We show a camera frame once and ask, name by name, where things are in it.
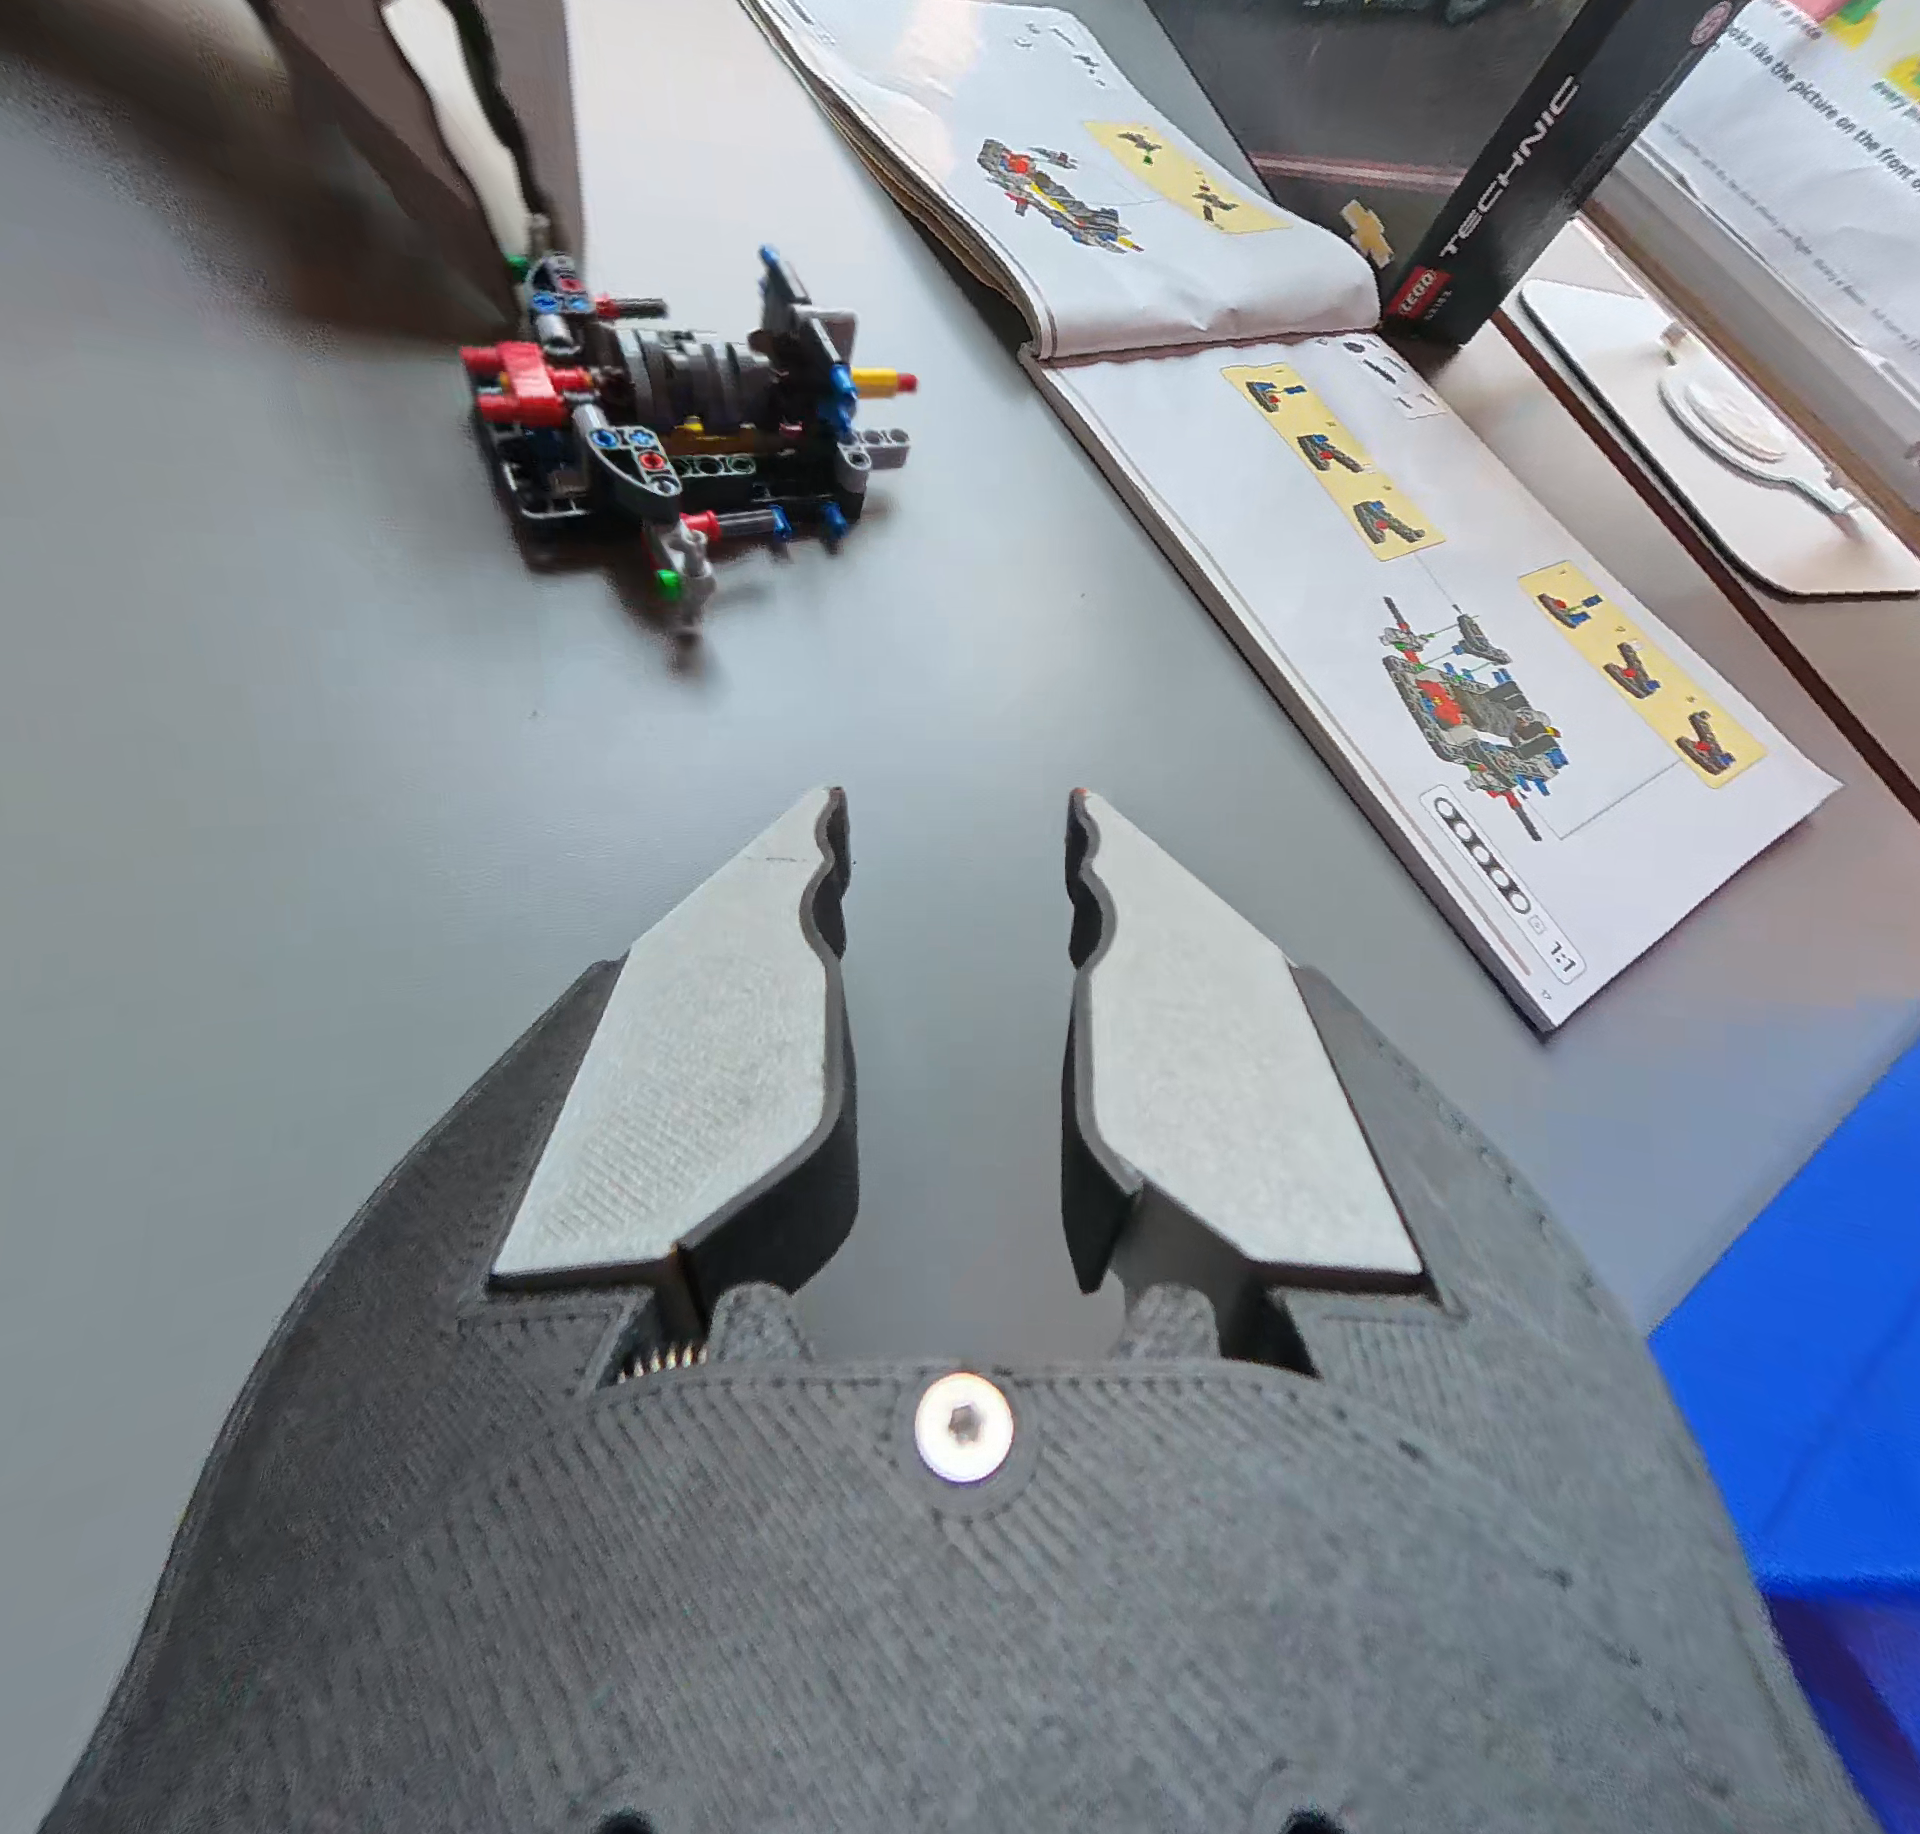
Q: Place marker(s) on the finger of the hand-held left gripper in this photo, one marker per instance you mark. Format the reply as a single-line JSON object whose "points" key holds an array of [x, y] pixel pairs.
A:
{"points": [[330, 21], [516, 36]]}

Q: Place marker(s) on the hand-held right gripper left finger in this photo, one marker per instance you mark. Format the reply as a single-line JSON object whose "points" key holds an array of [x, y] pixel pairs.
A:
{"points": [[706, 1100]]}

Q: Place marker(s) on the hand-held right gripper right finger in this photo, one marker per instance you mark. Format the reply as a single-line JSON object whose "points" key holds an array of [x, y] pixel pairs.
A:
{"points": [[1230, 1116]]}

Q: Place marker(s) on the black angled lego piece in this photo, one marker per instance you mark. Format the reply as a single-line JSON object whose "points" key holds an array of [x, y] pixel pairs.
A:
{"points": [[558, 307]]}

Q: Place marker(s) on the black frame lego assembly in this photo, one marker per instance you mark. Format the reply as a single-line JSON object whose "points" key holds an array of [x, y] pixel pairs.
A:
{"points": [[691, 366]]}

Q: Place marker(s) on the lego instruction booklet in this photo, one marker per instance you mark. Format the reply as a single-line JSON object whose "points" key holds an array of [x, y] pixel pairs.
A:
{"points": [[1201, 515]]}

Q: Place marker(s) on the black lego box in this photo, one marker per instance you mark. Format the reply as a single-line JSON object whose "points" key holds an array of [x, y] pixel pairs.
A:
{"points": [[1351, 51]]}

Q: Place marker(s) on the blue plastic bin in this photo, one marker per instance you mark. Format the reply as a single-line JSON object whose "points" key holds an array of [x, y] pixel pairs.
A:
{"points": [[1816, 1341]]}

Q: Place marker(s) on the beige flat pad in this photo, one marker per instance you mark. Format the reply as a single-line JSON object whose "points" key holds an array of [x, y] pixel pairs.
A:
{"points": [[1621, 366]]}

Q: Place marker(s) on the white round paddle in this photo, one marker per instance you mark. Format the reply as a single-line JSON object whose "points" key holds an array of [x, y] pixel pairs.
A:
{"points": [[1726, 416]]}

